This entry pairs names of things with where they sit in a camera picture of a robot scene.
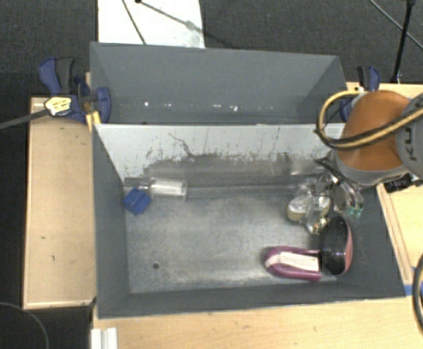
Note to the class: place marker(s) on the clear bottle with blue cap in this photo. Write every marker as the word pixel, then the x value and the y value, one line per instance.
pixel 168 188

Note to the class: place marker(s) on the black cylinder on white bracket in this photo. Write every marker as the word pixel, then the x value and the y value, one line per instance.
pixel 400 184

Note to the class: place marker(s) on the pale wood board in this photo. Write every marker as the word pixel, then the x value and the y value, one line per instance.
pixel 59 209

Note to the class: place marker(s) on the grey metal bin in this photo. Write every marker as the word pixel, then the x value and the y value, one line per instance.
pixel 211 238

